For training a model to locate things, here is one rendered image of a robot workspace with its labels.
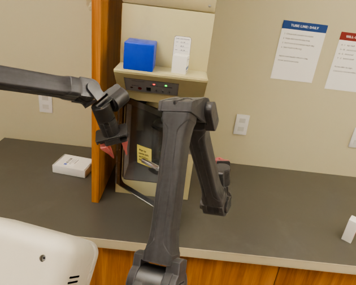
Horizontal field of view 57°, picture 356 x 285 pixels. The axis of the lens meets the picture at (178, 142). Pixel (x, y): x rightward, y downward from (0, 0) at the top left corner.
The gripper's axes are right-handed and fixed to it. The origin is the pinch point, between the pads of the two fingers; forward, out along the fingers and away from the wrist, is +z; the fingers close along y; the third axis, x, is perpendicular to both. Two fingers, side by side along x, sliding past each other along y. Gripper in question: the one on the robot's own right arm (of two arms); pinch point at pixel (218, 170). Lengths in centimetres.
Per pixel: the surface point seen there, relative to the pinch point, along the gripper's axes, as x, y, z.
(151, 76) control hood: 23.8, 35.8, -1.2
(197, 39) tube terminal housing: 8.2, 46.6, 9.8
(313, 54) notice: -48, 35, 54
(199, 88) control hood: 7.5, 30.7, 2.5
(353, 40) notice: -66, 42, 54
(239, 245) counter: -7.7, -25.2, -11.5
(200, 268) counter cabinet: 6.5, -35.3, -12.9
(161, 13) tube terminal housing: 21, 55, 9
